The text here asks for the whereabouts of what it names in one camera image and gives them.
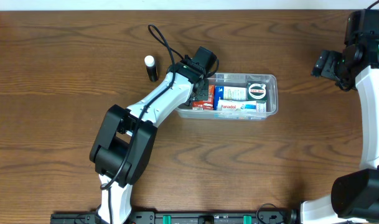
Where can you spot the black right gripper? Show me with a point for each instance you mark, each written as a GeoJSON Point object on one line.
{"type": "Point", "coordinates": [327, 64]}

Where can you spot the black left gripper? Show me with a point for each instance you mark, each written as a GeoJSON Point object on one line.
{"type": "Point", "coordinates": [200, 94]}

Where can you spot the large blue white medicine box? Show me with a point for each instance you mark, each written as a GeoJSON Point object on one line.
{"type": "Point", "coordinates": [235, 94]}

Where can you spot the red medicine box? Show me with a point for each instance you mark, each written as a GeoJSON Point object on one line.
{"type": "Point", "coordinates": [205, 104]}

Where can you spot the dark bottle white cap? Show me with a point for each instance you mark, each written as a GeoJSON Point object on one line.
{"type": "Point", "coordinates": [151, 68]}

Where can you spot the white Panadol box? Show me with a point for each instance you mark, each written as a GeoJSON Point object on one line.
{"type": "Point", "coordinates": [229, 105]}

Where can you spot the green round-logo box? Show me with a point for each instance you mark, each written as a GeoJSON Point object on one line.
{"type": "Point", "coordinates": [256, 91]}

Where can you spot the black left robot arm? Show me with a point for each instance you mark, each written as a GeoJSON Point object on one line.
{"type": "Point", "coordinates": [124, 143]}

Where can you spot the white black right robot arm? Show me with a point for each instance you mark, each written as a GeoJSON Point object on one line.
{"type": "Point", "coordinates": [354, 198]}

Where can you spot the clear plastic container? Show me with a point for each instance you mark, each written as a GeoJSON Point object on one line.
{"type": "Point", "coordinates": [236, 80]}

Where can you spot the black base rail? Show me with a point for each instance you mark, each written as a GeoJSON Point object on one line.
{"type": "Point", "coordinates": [268, 215]}

